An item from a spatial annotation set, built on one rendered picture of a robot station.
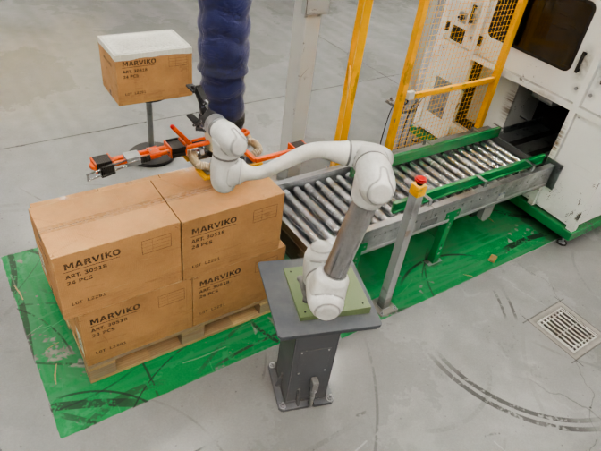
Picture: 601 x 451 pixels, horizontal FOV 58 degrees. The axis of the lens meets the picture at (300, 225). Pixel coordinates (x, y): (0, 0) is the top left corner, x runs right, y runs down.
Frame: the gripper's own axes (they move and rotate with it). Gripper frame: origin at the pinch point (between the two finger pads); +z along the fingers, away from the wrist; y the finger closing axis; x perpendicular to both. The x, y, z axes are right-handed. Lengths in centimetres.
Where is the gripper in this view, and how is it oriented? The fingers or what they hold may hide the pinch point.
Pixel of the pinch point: (190, 101)
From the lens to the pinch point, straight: 236.3
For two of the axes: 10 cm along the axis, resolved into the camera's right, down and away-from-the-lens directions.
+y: -1.1, 7.8, 6.2
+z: -5.7, -5.6, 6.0
